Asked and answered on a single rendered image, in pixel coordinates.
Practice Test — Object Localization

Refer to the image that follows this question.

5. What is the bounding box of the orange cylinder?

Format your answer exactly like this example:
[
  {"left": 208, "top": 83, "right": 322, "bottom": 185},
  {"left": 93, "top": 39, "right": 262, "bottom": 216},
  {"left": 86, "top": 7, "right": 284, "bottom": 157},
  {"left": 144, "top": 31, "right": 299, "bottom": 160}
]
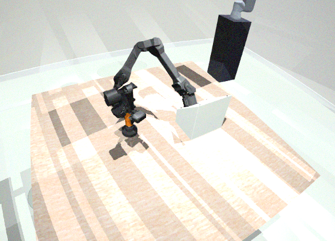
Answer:
[{"left": 125, "top": 113, "right": 132, "bottom": 127}]

